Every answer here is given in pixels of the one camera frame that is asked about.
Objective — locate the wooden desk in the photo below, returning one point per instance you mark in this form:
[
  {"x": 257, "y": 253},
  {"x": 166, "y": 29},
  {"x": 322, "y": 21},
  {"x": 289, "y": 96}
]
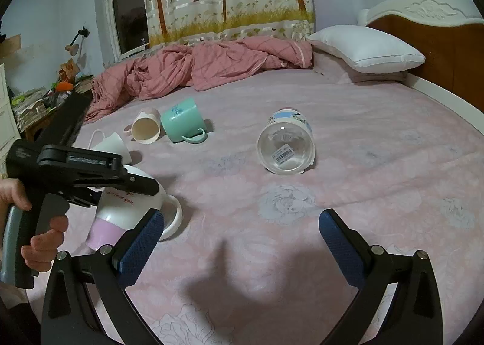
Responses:
[{"x": 34, "y": 129}]

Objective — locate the stack of books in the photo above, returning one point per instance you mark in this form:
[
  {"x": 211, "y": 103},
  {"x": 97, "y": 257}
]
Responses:
[{"x": 85, "y": 84}]

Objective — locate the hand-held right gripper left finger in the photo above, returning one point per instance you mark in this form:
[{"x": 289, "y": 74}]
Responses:
[{"x": 141, "y": 246}]

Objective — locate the cardboard piece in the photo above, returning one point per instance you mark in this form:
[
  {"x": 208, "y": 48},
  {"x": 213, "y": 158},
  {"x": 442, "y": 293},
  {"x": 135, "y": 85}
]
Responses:
[{"x": 9, "y": 44}]

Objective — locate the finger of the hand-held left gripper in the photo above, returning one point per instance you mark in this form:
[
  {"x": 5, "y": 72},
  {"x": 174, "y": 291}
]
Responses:
[
  {"x": 85, "y": 198},
  {"x": 136, "y": 183}
]

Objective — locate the pink pillow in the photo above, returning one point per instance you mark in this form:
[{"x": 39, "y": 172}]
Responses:
[{"x": 334, "y": 69}]

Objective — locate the cluttered side desk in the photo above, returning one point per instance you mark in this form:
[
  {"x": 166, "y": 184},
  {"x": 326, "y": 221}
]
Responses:
[{"x": 32, "y": 103}]

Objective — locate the cream cup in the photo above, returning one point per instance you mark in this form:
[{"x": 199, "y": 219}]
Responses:
[{"x": 145, "y": 129}]

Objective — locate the teal mug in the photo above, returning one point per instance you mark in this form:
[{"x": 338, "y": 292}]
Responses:
[{"x": 179, "y": 118}]

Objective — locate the person's left hand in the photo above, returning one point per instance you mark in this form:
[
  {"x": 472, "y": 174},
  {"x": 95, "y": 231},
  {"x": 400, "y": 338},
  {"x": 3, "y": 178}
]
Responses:
[{"x": 43, "y": 241}]

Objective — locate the white and brown bed headboard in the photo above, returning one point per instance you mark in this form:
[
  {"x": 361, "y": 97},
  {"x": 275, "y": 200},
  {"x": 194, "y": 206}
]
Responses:
[{"x": 446, "y": 46}]

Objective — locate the small white cup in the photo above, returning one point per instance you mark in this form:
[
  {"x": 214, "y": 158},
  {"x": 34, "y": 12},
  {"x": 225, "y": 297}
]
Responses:
[{"x": 111, "y": 144}]

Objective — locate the white and pink mug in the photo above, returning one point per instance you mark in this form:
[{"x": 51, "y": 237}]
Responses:
[{"x": 113, "y": 216}]

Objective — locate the white pillow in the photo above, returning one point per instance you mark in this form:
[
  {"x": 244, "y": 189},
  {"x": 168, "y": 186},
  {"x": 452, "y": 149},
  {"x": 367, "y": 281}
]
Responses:
[{"x": 363, "y": 48}]

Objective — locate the white drawer cabinet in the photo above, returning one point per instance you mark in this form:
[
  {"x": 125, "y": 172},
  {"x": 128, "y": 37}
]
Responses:
[{"x": 6, "y": 114}]

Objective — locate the wall lamp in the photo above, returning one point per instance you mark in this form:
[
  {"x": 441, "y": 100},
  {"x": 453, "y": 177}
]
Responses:
[{"x": 72, "y": 49}]

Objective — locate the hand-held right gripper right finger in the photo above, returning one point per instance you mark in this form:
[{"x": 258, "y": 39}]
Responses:
[{"x": 336, "y": 243}]

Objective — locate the pink checked quilt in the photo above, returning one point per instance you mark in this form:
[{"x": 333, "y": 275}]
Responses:
[{"x": 170, "y": 69}]

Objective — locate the orange toy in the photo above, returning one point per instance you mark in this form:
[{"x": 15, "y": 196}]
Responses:
[{"x": 64, "y": 85}]

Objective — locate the white framed window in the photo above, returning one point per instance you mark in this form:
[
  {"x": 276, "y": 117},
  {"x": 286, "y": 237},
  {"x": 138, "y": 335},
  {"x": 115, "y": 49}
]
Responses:
[{"x": 126, "y": 8}]

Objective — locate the clear printed cup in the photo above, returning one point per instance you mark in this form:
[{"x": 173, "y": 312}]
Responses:
[{"x": 285, "y": 141}]

